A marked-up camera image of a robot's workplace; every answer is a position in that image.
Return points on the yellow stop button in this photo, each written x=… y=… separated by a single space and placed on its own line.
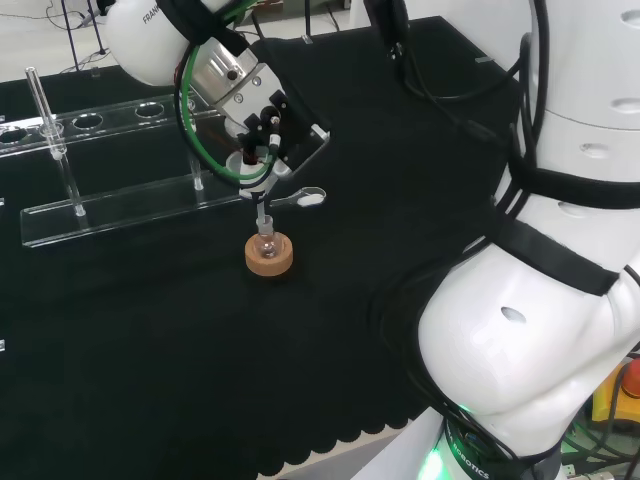
x=615 y=395

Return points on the translucent plastic funnel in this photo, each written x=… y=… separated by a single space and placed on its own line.
x=261 y=212

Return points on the clear acrylic funnel stand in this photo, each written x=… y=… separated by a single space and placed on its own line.
x=125 y=210

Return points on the glass round-bottom flask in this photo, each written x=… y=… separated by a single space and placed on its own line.
x=266 y=245

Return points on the black cloth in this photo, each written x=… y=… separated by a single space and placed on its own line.
x=150 y=350

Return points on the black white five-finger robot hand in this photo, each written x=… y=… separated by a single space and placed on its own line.
x=260 y=105

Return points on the black tripod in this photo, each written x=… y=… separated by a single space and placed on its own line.
x=68 y=25

